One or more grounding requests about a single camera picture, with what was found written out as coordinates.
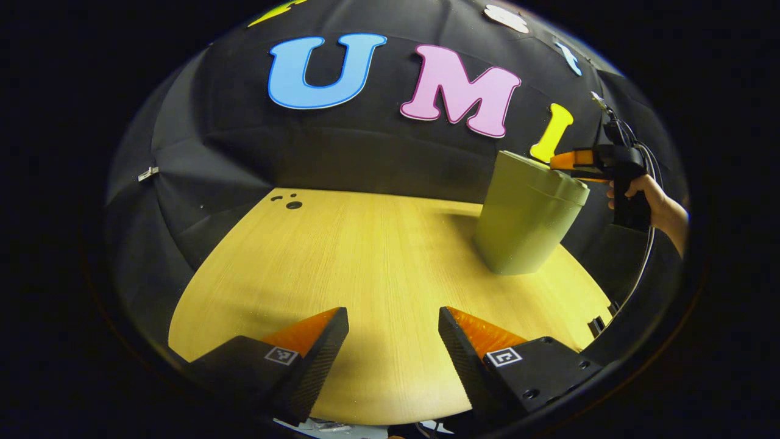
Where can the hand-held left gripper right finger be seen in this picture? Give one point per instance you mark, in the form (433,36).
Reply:
(466,366)

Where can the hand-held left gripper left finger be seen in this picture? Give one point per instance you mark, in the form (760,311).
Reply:
(317,366)

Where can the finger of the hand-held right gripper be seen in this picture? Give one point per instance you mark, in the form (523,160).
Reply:
(591,177)
(570,160)

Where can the pale green desktop garbage bin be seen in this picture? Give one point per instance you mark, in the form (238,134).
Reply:
(524,225)

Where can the black backdrop cloth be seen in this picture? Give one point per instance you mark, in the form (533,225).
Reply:
(378,152)

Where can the white cloth clip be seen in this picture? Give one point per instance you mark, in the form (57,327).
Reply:
(148,174)

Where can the black desk bracket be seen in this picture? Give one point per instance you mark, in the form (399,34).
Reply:
(598,325)

